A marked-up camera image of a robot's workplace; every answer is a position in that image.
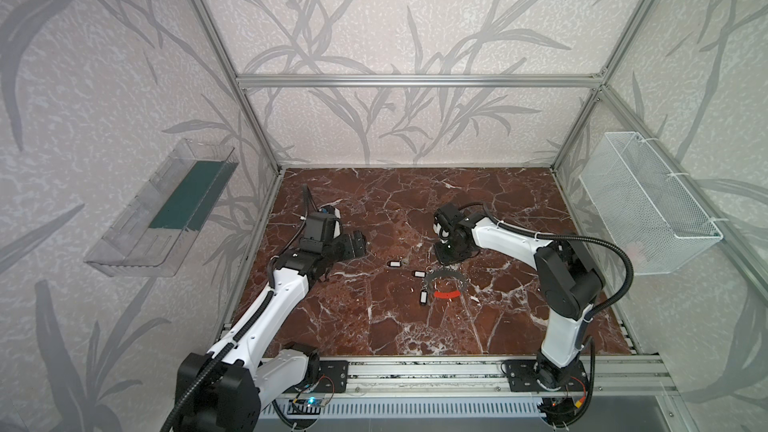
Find clear plastic wall bin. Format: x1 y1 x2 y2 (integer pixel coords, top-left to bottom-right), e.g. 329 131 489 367
84 139 239 278

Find left circuit board with wires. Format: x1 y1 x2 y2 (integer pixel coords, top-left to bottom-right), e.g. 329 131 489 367
287 394 334 416

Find white wire mesh basket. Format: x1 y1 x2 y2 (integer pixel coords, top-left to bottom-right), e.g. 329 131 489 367
580 132 723 276

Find black mounting plate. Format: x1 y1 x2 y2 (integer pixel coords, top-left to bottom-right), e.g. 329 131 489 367
501 357 590 392
296 360 350 394

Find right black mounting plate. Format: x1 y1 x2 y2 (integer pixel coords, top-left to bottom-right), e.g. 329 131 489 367
501 357 590 392

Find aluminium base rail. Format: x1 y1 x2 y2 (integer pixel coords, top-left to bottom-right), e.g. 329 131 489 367
332 353 678 399

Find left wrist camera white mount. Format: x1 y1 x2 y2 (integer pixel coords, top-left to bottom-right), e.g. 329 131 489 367
318 206 343 242

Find right wiring bundle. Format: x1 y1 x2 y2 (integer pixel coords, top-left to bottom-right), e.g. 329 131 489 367
538 392 592 427

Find aluminium frame profiles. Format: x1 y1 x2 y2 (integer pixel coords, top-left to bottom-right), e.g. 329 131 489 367
167 0 768 301

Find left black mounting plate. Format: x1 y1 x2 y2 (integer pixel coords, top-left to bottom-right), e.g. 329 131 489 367
296 360 350 394

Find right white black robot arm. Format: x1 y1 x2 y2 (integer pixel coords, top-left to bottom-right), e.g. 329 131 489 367
433 203 616 390

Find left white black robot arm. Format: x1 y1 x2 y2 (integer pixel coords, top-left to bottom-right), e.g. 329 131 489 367
161 206 366 431

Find metal keyring plate red handle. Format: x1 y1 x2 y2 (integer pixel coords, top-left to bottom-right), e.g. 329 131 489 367
424 268 469 300

